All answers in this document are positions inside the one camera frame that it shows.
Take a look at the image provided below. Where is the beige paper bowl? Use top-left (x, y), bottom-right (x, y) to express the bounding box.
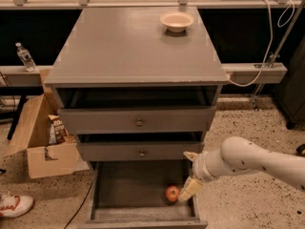
top-left (160, 11), bottom-right (194, 33)

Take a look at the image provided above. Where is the grey middle drawer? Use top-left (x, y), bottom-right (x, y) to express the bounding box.
top-left (77, 132), bottom-right (204, 161)

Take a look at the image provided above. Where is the clear plastic water bottle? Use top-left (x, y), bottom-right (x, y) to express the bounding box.
top-left (15, 42), bottom-right (36, 73)

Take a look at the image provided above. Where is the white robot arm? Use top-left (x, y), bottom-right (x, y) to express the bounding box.
top-left (178, 136), bottom-right (305, 201)

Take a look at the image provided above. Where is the white and red sneaker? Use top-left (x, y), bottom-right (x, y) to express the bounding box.
top-left (0, 192), bottom-right (34, 219)

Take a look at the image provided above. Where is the grey open bottom drawer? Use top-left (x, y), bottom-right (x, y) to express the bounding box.
top-left (77, 160), bottom-right (208, 229)

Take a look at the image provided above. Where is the black floor cable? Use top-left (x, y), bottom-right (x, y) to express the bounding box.
top-left (62, 178), bottom-right (95, 229)

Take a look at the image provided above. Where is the white cable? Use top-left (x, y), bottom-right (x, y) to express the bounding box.
top-left (228, 0), bottom-right (296, 88)

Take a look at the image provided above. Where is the metal stand pole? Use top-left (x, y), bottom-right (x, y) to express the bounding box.
top-left (250, 0), bottom-right (305, 111)

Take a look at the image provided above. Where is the brown snack bag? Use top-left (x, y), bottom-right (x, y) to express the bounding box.
top-left (49, 114), bottom-right (68, 145)

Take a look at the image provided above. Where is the black table leg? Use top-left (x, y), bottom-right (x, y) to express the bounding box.
top-left (7, 95), bottom-right (27, 140)

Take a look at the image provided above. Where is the grey wooden drawer cabinet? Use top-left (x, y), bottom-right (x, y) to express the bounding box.
top-left (43, 6), bottom-right (231, 229)

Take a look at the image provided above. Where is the grey top drawer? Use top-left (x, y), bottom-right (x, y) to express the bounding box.
top-left (58, 107), bottom-right (215, 135)

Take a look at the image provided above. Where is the open cardboard box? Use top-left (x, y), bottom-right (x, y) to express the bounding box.
top-left (5, 70), bottom-right (87, 178)

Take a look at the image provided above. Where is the dark cabinet at right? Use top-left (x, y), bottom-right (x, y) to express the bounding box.
top-left (274, 38), bottom-right (305, 130)

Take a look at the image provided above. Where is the red apple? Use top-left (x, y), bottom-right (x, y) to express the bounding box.
top-left (165, 185), bottom-right (180, 202)

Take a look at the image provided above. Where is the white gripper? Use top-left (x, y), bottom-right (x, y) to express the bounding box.
top-left (178, 151), bottom-right (217, 201)

